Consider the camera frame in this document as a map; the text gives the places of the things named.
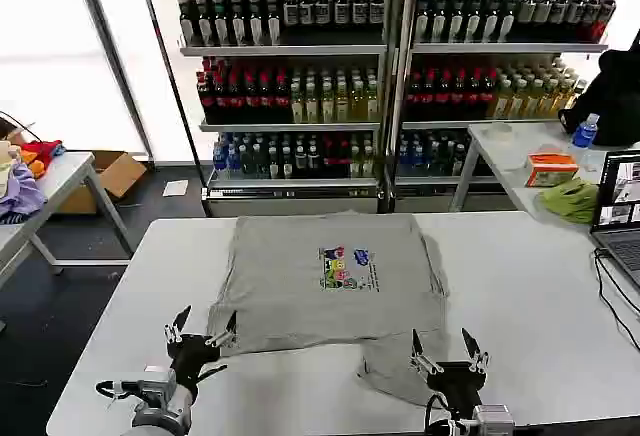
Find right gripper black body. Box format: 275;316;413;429
425;361;489;415

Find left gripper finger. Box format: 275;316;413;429
163;304;193;346
203;310;239;349

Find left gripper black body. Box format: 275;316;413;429
167;334;224;400

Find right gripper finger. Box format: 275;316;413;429
460;327;492;374
408;328;444;376

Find grey printed t-shirt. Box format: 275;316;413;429
206;210;452;407

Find brown cardboard box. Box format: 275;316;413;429
58;150;148;215

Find green cloth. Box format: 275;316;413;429
536;178;600;226

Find grey folding table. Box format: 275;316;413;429
0;151;134;290

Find orange tissue box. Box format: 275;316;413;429
524;151;581;189

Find white side table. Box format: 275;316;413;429
448;121;640;230

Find purple cloth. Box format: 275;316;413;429
0;160;49;226

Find open grey laptop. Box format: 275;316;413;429
588;149;640;293

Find red and orange cloth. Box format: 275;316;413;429
18;139;66;181

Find metal shelf with bottles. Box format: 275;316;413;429
392;0;619;213
158;0;401;218

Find blue water bottle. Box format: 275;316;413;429
571;112;601;150

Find thin black pole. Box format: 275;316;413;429
132;0;212;218

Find black bag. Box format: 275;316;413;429
557;47;640;148

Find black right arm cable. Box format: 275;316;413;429
423;392;469;433

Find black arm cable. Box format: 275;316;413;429
94;379;147;410
423;392;469;433

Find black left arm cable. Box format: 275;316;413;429
94;379;147;410

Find black laptop cable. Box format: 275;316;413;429
593;247;640;353

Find dark window frame bar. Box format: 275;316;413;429
68;0;157;163

